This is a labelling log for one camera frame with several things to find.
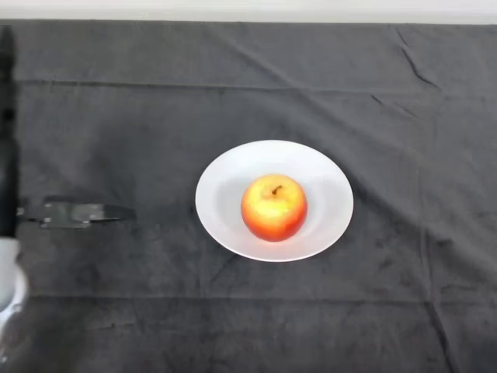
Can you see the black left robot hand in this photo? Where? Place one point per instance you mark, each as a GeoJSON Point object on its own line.
{"type": "Point", "coordinates": [7, 155]}

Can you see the black cloth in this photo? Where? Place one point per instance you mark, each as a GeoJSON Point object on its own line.
{"type": "Point", "coordinates": [272, 318]}

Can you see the red yellow apple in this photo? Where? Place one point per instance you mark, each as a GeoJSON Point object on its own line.
{"type": "Point", "coordinates": [274, 208]}

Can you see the white round plate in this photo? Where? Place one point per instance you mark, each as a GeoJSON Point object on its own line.
{"type": "Point", "coordinates": [233, 217]}

